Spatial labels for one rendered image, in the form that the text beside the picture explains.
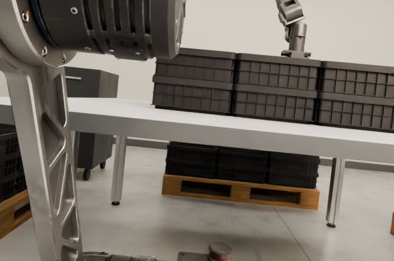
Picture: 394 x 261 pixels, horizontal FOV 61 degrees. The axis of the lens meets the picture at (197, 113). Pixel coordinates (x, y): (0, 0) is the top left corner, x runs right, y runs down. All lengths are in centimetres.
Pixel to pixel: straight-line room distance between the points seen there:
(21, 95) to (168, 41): 20
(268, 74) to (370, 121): 39
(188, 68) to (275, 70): 31
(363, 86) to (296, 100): 24
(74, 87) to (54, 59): 238
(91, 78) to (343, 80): 198
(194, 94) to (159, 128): 55
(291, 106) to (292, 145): 53
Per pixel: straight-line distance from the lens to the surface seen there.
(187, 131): 69
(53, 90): 53
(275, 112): 123
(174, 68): 124
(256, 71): 122
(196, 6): 486
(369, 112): 133
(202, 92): 122
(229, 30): 480
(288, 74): 124
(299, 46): 132
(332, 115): 127
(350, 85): 130
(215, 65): 122
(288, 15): 133
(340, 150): 75
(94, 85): 276
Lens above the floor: 75
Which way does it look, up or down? 2 degrees down
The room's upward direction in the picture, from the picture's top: 6 degrees clockwise
